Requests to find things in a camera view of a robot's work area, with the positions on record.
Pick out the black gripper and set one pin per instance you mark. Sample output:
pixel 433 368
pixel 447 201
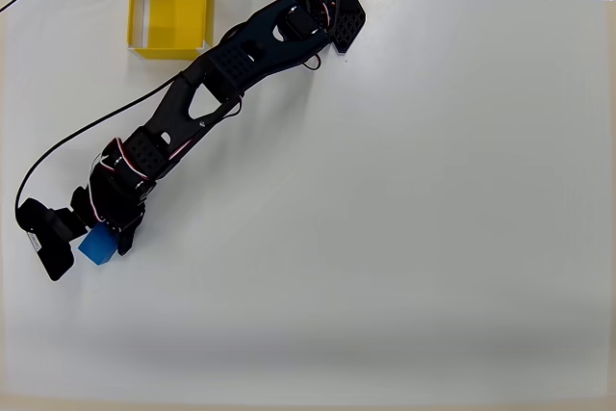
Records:
pixel 126 236

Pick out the blue block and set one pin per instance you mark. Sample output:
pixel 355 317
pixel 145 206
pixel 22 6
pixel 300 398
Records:
pixel 98 245

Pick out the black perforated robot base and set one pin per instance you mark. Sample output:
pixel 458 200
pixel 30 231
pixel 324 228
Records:
pixel 346 21

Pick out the yellow open box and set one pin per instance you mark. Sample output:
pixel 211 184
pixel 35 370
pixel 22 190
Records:
pixel 175 16

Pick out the black webcam with white label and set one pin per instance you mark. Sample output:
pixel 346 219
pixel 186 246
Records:
pixel 48 238

